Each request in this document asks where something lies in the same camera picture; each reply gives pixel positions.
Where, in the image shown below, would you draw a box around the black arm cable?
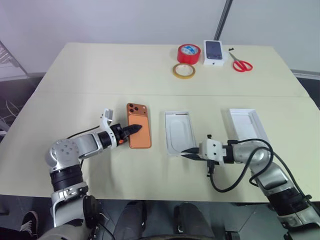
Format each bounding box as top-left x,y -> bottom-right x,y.
206,138 -> 314,201
66,125 -> 106,140

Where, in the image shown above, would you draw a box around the grey metal pole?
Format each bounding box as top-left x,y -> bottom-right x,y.
214,0 -> 234,41

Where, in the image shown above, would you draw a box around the yellow tape ring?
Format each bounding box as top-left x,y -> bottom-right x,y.
171,62 -> 197,80

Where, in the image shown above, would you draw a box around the dark rounded shape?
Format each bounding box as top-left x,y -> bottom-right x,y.
173,202 -> 216,239
115,200 -> 147,240

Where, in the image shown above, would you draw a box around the black and white shoe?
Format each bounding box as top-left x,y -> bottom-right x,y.
19,210 -> 40,238

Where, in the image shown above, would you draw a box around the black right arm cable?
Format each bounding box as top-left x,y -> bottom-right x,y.
206,138 -> 314,201

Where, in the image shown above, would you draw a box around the grey robot torso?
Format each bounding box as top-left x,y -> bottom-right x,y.
37,217 -> 106,240

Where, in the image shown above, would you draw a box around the white phone box base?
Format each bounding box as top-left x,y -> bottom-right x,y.
163,109 -> 197,157

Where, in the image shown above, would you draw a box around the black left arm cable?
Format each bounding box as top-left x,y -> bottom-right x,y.
66,125 -> 106,140

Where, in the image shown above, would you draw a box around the white phone box lid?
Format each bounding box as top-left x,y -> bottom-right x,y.
228,107 -> 270,144

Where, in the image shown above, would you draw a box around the metal wire rack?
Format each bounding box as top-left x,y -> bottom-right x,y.
0,39 -> 29,77

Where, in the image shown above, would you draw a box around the orange smartphone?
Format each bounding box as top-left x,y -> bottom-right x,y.
125,102 -> 153,150

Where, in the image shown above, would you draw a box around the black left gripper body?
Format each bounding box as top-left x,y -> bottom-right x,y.
110,123 -> 126,145

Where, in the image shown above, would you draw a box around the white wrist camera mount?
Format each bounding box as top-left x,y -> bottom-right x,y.
99,108 -> 119,150
198,138 -> 226,166

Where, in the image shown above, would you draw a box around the red tape roll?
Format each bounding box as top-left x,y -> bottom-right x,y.
176,43 -> 202,66

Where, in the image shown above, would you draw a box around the white box with phone picture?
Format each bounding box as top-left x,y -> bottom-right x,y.
202,39 -> 231,68

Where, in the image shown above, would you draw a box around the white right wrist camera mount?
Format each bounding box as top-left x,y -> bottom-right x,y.
198,138 -> 226,166

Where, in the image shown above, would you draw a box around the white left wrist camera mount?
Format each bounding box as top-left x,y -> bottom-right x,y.
99,108 -> 119,150

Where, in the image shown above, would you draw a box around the red handled scissors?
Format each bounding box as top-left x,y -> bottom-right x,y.
227,50 -> 254,74

